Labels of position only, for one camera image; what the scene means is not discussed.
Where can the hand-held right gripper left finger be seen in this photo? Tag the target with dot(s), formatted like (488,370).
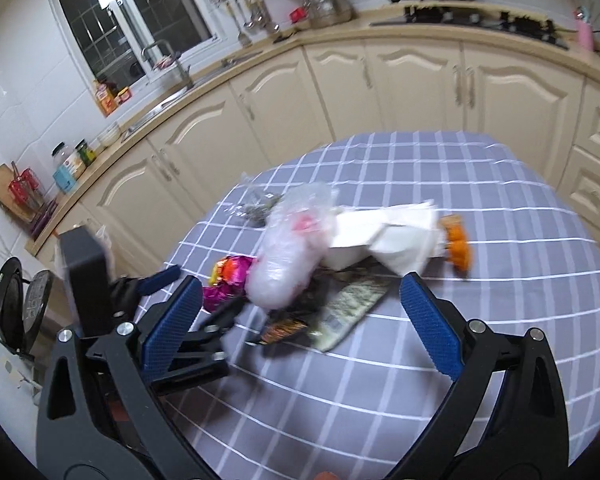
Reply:
(172,325)

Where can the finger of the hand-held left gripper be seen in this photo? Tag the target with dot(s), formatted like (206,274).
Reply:
(215,320)
(160,277)

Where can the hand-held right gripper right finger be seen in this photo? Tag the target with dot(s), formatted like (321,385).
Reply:
(430,325)

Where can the shiny pink candy wrapper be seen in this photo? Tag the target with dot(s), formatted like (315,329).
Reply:
(230,275)

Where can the dark orange snack wrapper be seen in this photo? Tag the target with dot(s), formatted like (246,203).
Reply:
(285,331)

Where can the orange peel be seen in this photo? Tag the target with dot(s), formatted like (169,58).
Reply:
(457,250)

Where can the white paper napkin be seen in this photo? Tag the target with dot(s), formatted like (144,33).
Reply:
(395,240)

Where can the clear plastic bag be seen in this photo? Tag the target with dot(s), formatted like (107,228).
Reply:
(285,260)

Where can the grey checked tablecloth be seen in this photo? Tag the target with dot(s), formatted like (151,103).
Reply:
(370,395)

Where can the glass jar with blue label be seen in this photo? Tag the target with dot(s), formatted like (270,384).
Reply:
(67,170)

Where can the crumpled silver wrapper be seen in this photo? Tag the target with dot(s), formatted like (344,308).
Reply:
(257,205)

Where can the green lidded jar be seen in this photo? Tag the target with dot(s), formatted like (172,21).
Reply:
(86,152)

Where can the wooden cutting board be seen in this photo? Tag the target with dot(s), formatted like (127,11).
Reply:
(0,185)

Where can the white bowl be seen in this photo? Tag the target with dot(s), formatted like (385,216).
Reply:
(110,134)

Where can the steel sink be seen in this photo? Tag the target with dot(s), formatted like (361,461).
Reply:
(167,102)

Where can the small red box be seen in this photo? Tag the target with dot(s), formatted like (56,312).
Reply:
(124,95)

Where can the orange seasoning box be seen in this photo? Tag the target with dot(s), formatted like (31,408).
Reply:
(105,99)

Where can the steel faucet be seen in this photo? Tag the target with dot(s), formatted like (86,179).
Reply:
(182,67)

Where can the cream kitchen cabinets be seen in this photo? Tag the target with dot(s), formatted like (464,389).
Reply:
(420,90)

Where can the kitchen window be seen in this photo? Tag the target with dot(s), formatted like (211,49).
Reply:
(130,10)

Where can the small red container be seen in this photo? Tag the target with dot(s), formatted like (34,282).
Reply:
(298,15)

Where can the black gas stove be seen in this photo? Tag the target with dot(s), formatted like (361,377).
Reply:
(460,17)

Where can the steel pot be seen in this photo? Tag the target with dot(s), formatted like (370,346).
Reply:
(330,7)

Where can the pink utensil holder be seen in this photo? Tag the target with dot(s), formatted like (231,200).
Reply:
(584,32)

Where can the rail with hanging utensils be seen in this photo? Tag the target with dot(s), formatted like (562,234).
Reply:
(245,15)

